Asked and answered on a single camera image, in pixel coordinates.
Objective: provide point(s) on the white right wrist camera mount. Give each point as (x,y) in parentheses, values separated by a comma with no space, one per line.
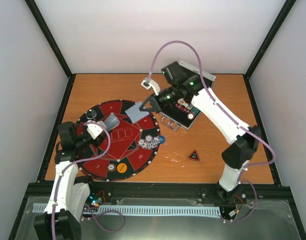
(148,84)

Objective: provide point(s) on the orange big blind button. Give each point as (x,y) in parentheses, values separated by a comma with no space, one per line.
(122,168)

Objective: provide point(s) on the grey playing cards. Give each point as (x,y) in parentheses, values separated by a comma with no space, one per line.
(138,111)

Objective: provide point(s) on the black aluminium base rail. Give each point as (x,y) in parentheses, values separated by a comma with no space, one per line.
(207,193)

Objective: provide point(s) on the right poker chip row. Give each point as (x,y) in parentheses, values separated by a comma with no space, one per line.
(193,113)

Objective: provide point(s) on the clear dealer button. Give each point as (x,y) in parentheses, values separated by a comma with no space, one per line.
(91,114)

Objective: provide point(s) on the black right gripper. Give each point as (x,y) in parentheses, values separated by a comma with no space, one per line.
(155,106)

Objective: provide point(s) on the grey card deck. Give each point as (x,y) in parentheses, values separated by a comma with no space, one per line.
(111,122)

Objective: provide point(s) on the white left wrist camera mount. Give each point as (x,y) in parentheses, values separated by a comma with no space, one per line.
(95,128)

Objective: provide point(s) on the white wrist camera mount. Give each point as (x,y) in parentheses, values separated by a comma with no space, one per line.
(95,128)
(148,84)

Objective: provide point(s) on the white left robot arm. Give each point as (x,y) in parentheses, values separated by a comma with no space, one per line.
(61,218)

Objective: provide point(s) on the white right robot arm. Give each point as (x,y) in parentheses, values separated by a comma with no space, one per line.
(188,83)

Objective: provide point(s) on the orange black poker chip stack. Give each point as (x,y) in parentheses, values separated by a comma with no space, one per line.
(111,167)

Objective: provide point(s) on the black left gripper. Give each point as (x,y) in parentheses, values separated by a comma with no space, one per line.
(99,140)

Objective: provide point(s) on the blue white poker chips pile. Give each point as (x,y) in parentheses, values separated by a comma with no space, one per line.
(149,142)

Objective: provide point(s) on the red black triangular button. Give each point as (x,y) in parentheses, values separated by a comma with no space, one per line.
(193,156)

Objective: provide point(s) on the boxed card deck in case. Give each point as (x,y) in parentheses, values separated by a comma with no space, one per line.
(182,102)

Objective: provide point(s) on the aluminium poker chip case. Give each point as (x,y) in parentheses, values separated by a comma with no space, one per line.
(180,114)

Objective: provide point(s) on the red dice row in case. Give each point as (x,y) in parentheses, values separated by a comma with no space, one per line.
(183,108)

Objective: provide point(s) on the light blue cable duct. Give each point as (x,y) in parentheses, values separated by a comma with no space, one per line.
(155,211)

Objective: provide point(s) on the blue small blind button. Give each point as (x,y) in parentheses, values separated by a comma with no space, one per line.
(161,139)

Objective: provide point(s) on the round red black poker mat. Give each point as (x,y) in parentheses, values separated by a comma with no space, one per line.
(124,147)

